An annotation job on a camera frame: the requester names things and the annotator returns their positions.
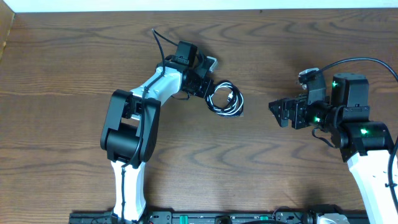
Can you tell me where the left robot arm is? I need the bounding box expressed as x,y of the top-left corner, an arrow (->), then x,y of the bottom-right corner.
100,40 -> 218,223

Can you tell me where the white cable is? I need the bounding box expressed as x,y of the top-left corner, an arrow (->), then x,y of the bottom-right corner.
207,83 -> 244,117

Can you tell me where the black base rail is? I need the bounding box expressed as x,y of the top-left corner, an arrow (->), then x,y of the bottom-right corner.
68,205 -> 370,224

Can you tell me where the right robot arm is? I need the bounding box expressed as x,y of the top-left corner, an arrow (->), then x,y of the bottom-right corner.
269,70 -> 397,223

